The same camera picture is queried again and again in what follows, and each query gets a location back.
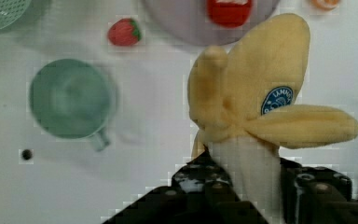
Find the red ketchup bottle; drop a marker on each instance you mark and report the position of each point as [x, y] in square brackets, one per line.
[229, 13]

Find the orange slice toy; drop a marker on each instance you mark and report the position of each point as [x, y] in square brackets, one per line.
[326, 4]

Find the red plush strawberry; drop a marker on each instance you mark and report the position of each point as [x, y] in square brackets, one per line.
[124, 32]

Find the grey round plate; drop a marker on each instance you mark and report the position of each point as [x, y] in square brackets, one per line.
[188, 20]

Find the green perforated colander basket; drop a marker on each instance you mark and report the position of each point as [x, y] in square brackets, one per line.
[0, 14]

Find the green mug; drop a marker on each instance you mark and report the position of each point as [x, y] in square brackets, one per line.
[71, 99]

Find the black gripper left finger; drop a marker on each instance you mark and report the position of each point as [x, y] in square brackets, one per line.
[201, 192]

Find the yellow plush peeled banana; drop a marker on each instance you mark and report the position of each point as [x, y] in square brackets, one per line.
[243, 101]

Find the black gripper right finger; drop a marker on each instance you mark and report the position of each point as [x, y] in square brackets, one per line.
[316, 195]

